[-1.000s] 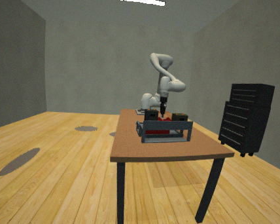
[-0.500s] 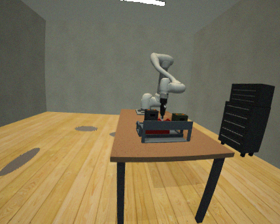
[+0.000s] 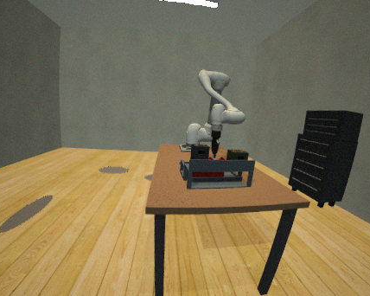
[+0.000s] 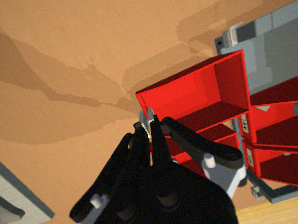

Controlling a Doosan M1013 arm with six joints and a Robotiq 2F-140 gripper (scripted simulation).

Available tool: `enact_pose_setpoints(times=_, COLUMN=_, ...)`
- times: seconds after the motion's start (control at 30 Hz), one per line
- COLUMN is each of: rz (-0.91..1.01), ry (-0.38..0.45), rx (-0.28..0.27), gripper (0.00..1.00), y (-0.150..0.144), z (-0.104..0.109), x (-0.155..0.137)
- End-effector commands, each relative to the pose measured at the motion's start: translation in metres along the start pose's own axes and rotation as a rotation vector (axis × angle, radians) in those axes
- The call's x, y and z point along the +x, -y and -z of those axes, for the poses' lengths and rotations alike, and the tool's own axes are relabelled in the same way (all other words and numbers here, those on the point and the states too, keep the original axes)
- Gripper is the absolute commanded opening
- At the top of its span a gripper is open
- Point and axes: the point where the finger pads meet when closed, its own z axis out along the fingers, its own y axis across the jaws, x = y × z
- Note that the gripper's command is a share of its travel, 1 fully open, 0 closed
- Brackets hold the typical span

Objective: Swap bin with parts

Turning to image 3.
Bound grey metal shelf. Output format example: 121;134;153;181
180;159;255;190

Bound dark green case with orange latches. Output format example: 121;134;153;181
226;150;249;160

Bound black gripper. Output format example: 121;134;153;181
211;131;221;160

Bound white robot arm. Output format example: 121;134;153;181
182;70;246;150

